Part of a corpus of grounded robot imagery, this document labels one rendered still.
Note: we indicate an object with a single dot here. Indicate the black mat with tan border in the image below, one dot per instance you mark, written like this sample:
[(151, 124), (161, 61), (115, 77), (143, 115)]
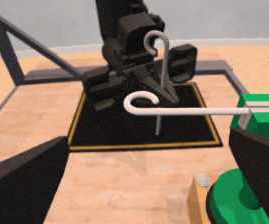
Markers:
[(117, 130)]

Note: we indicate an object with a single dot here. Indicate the white metal rod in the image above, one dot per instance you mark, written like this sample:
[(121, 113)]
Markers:
[(194, 111)]

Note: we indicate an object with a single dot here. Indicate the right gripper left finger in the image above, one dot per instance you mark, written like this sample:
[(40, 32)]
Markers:
[(30, 180)]

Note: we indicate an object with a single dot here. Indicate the tan wooden block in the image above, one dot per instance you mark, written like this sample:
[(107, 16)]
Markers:
[(196, 201)]

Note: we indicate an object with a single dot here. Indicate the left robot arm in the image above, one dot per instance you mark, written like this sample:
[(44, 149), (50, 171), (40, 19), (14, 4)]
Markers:
[(132, 27)]

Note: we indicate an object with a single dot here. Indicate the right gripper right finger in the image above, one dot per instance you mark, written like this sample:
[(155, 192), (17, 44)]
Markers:
[(251, 153)]

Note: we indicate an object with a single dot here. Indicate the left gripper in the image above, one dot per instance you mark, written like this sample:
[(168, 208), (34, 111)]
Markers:
[(98, 87)]

